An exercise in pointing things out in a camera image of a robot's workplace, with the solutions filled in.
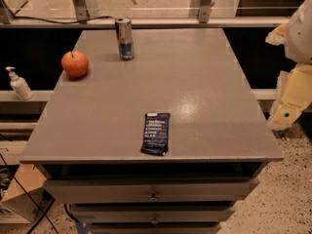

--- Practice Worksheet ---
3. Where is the dark blue rxbar wrapper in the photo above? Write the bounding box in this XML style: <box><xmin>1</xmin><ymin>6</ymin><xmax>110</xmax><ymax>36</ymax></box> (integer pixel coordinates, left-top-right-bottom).
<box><xmin>140</xmin><ymin>113</ymin><xmax>171</xmax><ymax>156</ymax></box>

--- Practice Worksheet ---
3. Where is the white pump sanitizer bottle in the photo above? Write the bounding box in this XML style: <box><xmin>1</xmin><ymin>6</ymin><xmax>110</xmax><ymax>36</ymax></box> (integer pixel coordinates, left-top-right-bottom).
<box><xmin>6</xmin><ymin>66</ymin><xmax>33</xmax><ymax>100</ymax></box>

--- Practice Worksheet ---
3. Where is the red apple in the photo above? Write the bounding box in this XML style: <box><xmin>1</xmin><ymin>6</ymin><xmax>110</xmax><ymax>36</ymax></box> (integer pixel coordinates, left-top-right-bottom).
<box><xmin>60</xmin><ymin>51</ymin><xmax>89</xmax><ymax>78</ymax></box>

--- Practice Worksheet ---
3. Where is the black floor cable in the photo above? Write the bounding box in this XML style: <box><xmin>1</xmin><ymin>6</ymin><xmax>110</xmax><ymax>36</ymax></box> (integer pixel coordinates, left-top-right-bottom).
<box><xmin>0</xmin><ymin>153</ymin><xmax>61</xmax><ymax>234</ymax></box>

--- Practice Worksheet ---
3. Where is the black cable on ledge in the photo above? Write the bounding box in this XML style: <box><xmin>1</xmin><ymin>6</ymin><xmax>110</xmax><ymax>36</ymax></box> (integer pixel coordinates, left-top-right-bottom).
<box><xmin>9</xmin><ymin>14</ymin><xmax>115</xmax><ymax>25</ymax></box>

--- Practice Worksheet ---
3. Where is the silver blue energy drink can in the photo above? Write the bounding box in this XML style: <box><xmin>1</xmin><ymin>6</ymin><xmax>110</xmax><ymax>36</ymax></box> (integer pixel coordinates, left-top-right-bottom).
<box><xmin>115</xmin><ymin>17</ymin><xmax>135</xmax><ymax>60</ymax></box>

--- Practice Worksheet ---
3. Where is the cardboard box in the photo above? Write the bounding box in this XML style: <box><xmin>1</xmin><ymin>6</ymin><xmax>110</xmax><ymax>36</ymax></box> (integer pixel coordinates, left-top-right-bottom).
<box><xmin>0</xmin><ymin>165</ymin><xmax>46</xmax><ymax>224</ymax></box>

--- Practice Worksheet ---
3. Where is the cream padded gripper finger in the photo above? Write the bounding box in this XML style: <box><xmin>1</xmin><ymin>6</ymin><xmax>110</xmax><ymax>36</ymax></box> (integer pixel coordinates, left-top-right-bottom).
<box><xmin>267</xmin><ymin>63</ymin><xmax>312</xmax><ymax>130</ymax></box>
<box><xmin>265</xmin><ymin>21</ymin><xmax>289</xmax><ymax>46</ymax></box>

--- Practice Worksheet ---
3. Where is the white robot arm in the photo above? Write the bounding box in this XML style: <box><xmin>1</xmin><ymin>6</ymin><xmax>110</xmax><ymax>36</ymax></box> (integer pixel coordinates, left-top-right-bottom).
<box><xmin>265</xmin><ymin>0</ymin><xmax>312</xmax><ymax>131</ymax></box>

